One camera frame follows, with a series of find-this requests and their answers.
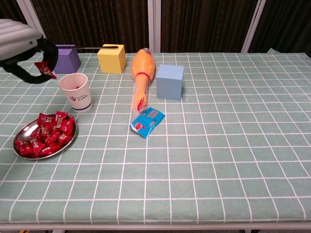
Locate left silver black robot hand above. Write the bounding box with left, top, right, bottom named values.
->
left=0, top=18, right=59, bottom=84

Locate white paper cup blue logo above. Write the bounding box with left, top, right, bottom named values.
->
left=58, top=73, right=93, bottom=114

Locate purple foam cube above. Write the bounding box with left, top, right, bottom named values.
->
left=53, top=44, right=82, bottom=74

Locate round stainless steel plate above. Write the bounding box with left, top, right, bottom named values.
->
left=13, top=114, right=77, bottom=161

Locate yellow foam cube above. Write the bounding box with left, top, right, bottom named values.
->
left=97, top=44, right=127, bottom=74

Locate orange rubber chicken toy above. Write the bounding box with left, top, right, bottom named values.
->
left=131, top=48, right=156, bottom=117

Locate blue snack packet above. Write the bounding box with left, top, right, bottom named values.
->
left=129, top=107, right=166, bottom=139

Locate light blue foam cube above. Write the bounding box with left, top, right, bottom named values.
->
left=155, top=64, right=185, bottom=100

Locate green checked tablecloth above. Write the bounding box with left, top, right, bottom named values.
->
left=0, top=48, right=311, bottom=225

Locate white partition frame post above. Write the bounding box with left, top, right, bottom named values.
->
left=16, top=0, right=49, bottom=41
left=147, top=0, right=161, bottom=53
left=241, top=0, right=267, bottom=53

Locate white table frame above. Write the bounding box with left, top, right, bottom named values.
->
left=0, top=222, right=311, bottom=233

